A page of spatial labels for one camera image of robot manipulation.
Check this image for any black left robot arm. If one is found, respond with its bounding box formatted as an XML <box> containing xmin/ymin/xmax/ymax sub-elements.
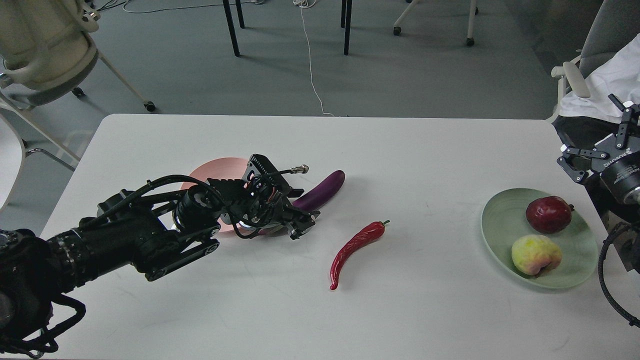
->
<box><xmin>0</xmin><ymin>153</ymin><xmax>319</xmax><ymax>359</ymax></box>

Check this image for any green plastic plate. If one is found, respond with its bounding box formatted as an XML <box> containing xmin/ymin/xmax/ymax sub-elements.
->
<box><xmin>480</xmin><ymin>187</ymin><xmax>600</xmax><ymax>290</ymax></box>

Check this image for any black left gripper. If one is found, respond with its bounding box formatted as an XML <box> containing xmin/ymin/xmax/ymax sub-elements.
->
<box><xmin>173</xmin><ymin>153</ymin><xmax>321</xmax><ymax>240</ymax></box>

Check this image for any pink plastic plate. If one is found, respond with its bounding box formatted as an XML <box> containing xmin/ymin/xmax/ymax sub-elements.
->
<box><xmin>173</xmin><ymin>157</ymin><xmax>249</xmax><ymax>234</ymax></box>

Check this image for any grey office chair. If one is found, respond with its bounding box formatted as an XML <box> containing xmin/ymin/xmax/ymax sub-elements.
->
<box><xmin>548</xmin><ymin>0</ymin><xmax>640</xmax><ymax>122</ymax></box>

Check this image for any yellow-green peach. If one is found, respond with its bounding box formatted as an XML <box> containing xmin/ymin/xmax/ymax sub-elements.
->
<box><xmin>510</xmin><ymin>234</ymin><xmax>563</xmax><ymax>277</ymax></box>

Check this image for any black table leg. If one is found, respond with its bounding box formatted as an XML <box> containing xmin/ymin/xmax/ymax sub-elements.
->
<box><xmin>340</xmin><ymin>0</ymin><xmax>353</xmax><ymax>56</ymax></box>
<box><xmin>222</xmin><ymin>0</ymin><xmax>245</xmax><ymax>57</ymax></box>

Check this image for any red chili pepper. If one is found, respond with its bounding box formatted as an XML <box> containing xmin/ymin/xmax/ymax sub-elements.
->
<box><xmin>328</xmin><ymin>219</ymin><xmax>390</xmax><ymax>291</ymax></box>

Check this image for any white floor cable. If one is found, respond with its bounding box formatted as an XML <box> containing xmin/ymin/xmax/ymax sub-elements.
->
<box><xmin>292</xmin><ymin>0</ymin><xmax>336</xmax><ymax>117</ymax></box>

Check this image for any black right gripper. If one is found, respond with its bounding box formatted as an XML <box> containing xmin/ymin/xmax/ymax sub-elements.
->
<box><xmin>557</xmin><ymin>93</ymin><xmax>640</xmax><ymax>205</ymax></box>

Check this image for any dark red pomegranate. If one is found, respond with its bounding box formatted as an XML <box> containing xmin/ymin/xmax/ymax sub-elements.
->
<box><xmin>525</xmin><ymin>195</ymin><xmax>575</xmax><ymax>234</ymax></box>

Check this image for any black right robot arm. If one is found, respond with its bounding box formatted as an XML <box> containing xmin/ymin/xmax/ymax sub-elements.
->
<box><xmin>557</xmin><ymin>93</ymin><xmax>640</xmax><ymax>327</ymax></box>

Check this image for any white cloth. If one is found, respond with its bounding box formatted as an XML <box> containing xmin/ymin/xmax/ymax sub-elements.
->
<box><xmin>558</xmin><ymin>34</ymin><xmax>640</xmax><ymax>124</ymax></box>

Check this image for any white chair base with castors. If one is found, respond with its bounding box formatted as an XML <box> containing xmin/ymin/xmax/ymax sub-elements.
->
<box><xmin>392</xmin><ymin>0</ymin><xmax>480</xmax><ymax>48</ymax></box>

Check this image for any beige office chair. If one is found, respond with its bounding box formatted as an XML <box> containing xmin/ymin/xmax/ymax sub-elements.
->
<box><xmin>0</xmin><ymin>0</ymin><xmax>157</xmax><ymax>166</ymax></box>

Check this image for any purple eggplant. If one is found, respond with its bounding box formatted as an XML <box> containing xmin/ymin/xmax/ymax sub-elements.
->
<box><xmin>258</xmin><ymin>170</ymin><xmax>346</xmax><ymax>235</ymax></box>

